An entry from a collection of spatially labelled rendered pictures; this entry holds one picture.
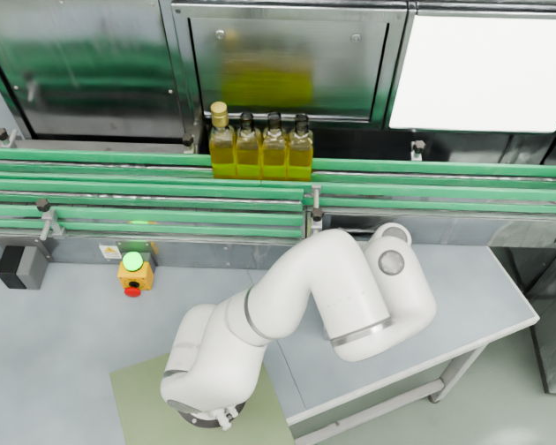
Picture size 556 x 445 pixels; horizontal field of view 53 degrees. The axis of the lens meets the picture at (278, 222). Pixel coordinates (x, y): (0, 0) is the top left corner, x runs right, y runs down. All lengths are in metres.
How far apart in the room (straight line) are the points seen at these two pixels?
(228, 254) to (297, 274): 0.66
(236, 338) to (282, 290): 0.12
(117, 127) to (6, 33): 0.34
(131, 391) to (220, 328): 0.45
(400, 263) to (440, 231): 0.66
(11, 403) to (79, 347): 0.18
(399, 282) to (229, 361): 0.26
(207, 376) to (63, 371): 0.65
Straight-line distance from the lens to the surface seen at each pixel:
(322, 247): 0.71
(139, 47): 1.33
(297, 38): 1.22
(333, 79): 1.29
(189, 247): 1.34
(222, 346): 0.80
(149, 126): 1.50
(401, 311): 0.80
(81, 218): 1.36
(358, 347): 0.71
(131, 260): 1.35
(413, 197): 1.36
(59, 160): 1.48
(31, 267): 1.45
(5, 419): 1.40
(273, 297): 0.72
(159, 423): 1.19
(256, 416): 1.19
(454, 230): 1.46
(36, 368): 1.42
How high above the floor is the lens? 1.98
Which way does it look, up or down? 56 degrees down
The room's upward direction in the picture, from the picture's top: straight up
